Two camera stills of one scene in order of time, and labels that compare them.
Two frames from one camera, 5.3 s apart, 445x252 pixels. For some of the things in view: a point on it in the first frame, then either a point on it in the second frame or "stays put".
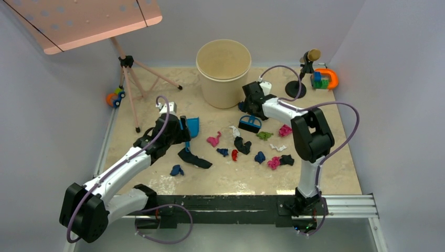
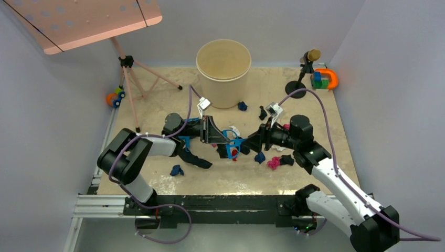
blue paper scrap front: [260, 157] stays put
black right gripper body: [247, 107] to [266, 132]
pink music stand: [60, 25] stays put
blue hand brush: [250, 123] to [233, 145]
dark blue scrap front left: [176, 170] stays put
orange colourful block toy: [325, 79] stays put
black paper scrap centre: [243, 148] stays put
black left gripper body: [179, 135] to [204, 129]
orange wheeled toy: [114, 99] stays put
